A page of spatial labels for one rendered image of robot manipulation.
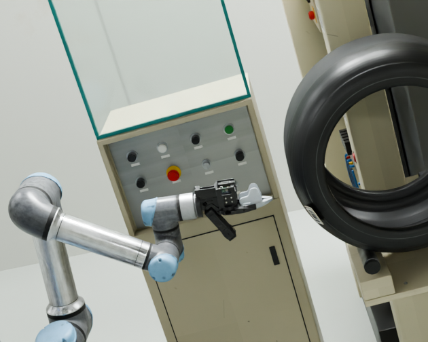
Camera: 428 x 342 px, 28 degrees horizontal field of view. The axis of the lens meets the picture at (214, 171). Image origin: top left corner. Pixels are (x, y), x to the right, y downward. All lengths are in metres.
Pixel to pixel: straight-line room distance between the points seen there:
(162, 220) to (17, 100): 3.01
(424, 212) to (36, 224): 1.12
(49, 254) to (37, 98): 2.83
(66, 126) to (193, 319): 2.32
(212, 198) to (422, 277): 0.63
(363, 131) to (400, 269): 0.43
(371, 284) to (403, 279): 0.12
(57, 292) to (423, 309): 1.18
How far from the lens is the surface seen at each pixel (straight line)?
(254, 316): 3.17
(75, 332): 2.48
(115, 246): 2.28
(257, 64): 4.87
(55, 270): 2.49
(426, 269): 2.50
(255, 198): 2.36
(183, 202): 2.35
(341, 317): 3.96
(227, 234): 2.40
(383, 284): 2.39
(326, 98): 2.20
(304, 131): 2.22
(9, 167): 5.45
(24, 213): 2.30
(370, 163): 2.65
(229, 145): 2.96
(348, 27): 2.53
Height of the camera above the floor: 2.00
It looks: 19 degrees down
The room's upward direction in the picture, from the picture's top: 17 degrees counter-clockwise
